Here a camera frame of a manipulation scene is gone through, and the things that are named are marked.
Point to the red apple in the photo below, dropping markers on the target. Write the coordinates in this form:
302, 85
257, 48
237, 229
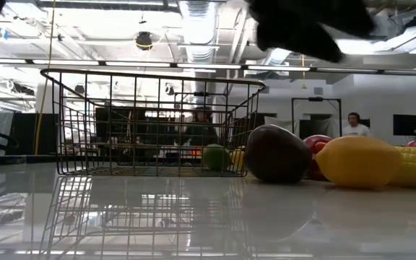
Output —
315, 141

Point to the dark brown avocado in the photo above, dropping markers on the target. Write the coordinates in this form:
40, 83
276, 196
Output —
276, 153

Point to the yellow lemon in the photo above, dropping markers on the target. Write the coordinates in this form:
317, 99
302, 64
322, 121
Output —
358, 161
238, 159

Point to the person in white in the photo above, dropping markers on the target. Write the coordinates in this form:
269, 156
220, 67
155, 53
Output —
355, 129

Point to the small black monitor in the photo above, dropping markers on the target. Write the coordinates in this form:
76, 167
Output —
366, 122

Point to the person seated in dark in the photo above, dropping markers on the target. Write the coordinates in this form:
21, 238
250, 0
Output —
200, 121

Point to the green lime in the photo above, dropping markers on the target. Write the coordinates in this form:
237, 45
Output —
216, 157

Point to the black round ceiling device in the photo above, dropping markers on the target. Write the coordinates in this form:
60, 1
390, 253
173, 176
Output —
143, 40

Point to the long light bar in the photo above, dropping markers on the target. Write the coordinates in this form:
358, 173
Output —
139, 64

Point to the black panel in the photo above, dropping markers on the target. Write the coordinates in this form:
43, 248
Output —
25, 133

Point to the black frame stand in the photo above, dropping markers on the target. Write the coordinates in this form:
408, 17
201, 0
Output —
316, 99

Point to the silver ceiling duct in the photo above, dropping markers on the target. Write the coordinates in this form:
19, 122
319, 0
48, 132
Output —
199, 29

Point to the black wall monitor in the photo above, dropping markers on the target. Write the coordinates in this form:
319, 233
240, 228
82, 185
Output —
406, 125

